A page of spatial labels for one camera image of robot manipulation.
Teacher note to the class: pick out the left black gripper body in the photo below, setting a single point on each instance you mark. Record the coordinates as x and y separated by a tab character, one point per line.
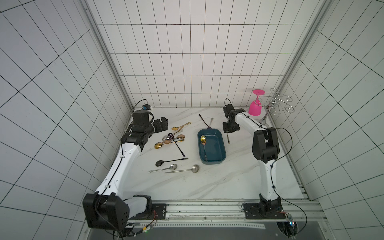
156	127

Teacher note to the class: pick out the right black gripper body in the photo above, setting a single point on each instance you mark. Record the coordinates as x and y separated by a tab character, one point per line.
230	125

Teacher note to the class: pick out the dark purple long spoon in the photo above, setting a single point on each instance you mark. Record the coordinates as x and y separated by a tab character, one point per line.
203	120

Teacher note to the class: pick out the rainbow gold spoon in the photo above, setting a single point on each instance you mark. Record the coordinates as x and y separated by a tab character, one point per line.
203	141

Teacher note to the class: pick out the teal plastic storage box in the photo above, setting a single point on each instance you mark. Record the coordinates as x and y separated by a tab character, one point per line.
213	152

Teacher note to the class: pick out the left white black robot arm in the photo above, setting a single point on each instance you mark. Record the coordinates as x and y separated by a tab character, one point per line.
105	209

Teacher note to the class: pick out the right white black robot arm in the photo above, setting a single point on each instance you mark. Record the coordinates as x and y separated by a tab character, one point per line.
265	148

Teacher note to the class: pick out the small gold ornate spoon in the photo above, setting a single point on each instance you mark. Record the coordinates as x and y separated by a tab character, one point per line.
180	127

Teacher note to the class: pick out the rose gold spoon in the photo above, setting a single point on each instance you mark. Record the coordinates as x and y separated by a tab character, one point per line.
179	137

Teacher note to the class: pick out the small silver spoon front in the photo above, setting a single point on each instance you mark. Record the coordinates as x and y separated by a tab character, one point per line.
171	168

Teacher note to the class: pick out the large silver spoon front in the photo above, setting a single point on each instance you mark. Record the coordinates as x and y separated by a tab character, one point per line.
193	169

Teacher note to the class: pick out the pink upside-down wine glass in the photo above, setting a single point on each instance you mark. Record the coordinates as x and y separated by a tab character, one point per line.
256	106

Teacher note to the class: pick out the chrome glass holder stand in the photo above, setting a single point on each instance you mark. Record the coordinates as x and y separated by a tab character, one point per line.
277	100

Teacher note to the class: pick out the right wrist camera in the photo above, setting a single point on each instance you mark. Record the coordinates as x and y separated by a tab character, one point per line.
228	109

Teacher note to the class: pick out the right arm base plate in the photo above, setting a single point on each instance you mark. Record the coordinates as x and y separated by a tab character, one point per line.
252	211

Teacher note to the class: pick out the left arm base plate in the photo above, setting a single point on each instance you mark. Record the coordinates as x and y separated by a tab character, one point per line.
155	211

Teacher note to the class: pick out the aluminium rail frame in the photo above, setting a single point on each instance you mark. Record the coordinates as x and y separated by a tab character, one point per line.
223	220

